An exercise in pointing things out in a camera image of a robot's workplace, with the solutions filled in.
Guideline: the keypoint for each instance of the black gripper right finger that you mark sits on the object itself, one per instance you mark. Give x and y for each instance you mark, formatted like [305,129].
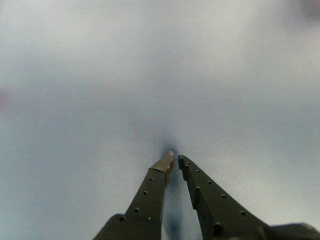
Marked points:
[220,215]

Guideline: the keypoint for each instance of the dark blue-grey mat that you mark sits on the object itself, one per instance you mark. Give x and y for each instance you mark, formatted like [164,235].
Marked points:
[150,75]

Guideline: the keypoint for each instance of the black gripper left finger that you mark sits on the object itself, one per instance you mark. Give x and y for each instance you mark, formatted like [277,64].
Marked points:
[147,200]

